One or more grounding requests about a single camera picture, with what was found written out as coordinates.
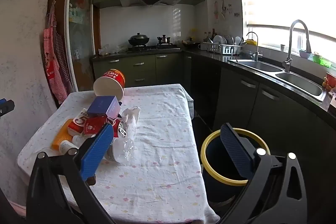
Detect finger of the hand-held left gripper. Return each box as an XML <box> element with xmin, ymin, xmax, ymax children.
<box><xmin>0</xmin><ymin>98</ymin><xmax>15</xmax><ymax>117</ymax></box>

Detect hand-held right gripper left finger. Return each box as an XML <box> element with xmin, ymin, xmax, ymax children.
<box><xmin>26</xmin><ymin>123</ymin><xmax>116</xmax><ymax>224</ymax></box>

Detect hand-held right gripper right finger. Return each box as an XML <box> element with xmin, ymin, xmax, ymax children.
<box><xmin>219</xmin><ymin>123</ymin><xmax>307</xmax><ymax>224</ymax></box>

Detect crushed red soda can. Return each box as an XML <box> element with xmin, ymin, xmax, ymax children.
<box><xmin>84</xmin><ymin>116</ymin><xmax>128</xmax><ymax>138</ymax></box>

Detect clear plastic bottle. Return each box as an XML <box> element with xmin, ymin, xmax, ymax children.
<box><xmin>106</xmin><ymin>132</ymin><xmax>137</xmax><ymax>164</ymax></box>

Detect red and white carton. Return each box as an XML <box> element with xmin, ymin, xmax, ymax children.
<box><xmin>68</xmin><ymin>108</ymin><xmax>91</xmax><ymax>136</ymax></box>

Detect orange packet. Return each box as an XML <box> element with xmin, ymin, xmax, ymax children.
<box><xmin>51</xmin><ymin>119</ymin><xmax>74</xmax><ymax>149</ymax></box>

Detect purple cardboard box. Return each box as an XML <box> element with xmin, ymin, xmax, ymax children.
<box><xmin>87</xmin><ymin>96</ymin><xmax>122</xmax><ymax>118</ymax></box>

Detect dark bin with yellow rim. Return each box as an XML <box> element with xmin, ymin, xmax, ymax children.
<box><xmin>201</xmin><ymin>128</ymin><xmax>271</xmax><ymax>203</ymax></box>

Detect red instant noodle cup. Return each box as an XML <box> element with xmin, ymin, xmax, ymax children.
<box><xmin>93</xmin><ymin>69</ymin><xmax>126</xmax><ymax>104</ymax></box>

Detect red checkered apron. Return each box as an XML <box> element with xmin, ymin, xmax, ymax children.
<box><xmin>43</xmin><ymin>1</ymin><xmax>69</xmax><ymax>104</ymax></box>

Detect white floral tablecloth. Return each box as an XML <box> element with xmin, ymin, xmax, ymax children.
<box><xmin>17</xmin><ymin>84</ymin><xmax>219</xmax><ymax>224</ymax></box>

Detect dark checkered apron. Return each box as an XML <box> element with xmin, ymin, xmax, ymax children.
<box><xmin>54</xmin><ymin>32</ymin><xmax>73</xmax><ymax>93</ymax></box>

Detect steel double sink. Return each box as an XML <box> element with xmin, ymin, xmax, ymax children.
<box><xmin>228</xmin><ymin>59</ymin><xmax>327</xmax><ymax>103</ymax></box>

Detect pink garment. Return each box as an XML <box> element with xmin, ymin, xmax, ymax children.
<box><xmin>9</xmin><ymin>202</ymin><xmax>27</xmax><ymax>215</ymax></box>

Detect small curved faucet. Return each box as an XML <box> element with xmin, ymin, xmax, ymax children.
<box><xmin>246</xmin><ymin>31</ymin><xmax>263</xmax><ymax>62</ymax></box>

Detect white dish rack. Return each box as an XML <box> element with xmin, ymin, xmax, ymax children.
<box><xmin>201</xmin><ymin>42</ymin><xmax>242</xmax><ymax>55</ymax></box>

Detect clear plastic bags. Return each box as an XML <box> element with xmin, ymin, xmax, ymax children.
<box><xmin>98</xmin><ymin>44</ymin><xmax>129</xmax><ymax>56</ymax></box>

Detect frosted glass sliding door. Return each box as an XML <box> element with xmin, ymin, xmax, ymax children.
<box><xmin>64</xmin><ymin>0</ymin><xmax>95</xmax><ymax>92</ymax></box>

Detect tall steel faucet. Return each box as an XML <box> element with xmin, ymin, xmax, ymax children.
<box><xmin>282</xmin><ymin>20</ymin><xmax>312</xmax><ymax>73</ymax></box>

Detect row of white plates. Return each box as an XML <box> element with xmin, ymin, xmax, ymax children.
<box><xmin>213</xmin><ymin>35</ymin><xmax>235</xmax><ymax>45</ymax></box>

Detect purple bowl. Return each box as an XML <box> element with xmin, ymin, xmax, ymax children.
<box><xmin>299</xmin><ymin>49</ymin><xmax>313</xmax><ymax>60</ymax></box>

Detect red container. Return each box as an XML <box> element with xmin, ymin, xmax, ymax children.
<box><xmin>324</xmin><ymin>72</ymin><xmax>336</xmax><ymax>88</ymax></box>

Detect black wok with lid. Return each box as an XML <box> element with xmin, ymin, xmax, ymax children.
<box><xmin>128</xmin><ymin>32</ymin><xmax>150</xmax><ymax>46</ymax></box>

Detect black gas stove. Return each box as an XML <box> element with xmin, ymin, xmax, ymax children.
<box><xmin>127</xmin><ymin>43</ymin><xmax>181</xmax><ymax>52</ymax></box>

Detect green plastic container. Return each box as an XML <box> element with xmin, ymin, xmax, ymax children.
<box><xmin>312</xmin><ymin>53</ymin><xmax>332</xmax><ymax>68</ymax></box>

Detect hanging kitchen utensil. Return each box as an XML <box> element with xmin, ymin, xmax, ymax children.
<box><xmin>220</xmin><ymin>0</ymin><xmax>228</xmax><ymax>20</ymax></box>

